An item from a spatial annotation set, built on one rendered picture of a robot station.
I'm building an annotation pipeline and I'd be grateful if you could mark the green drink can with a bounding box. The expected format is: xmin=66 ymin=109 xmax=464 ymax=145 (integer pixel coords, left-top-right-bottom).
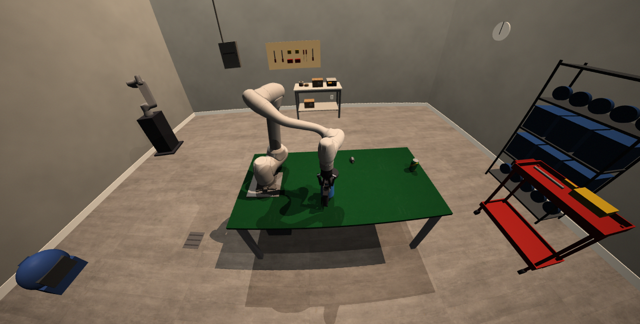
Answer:
xmin=409 ymin=158 xmax=419 ymax=171

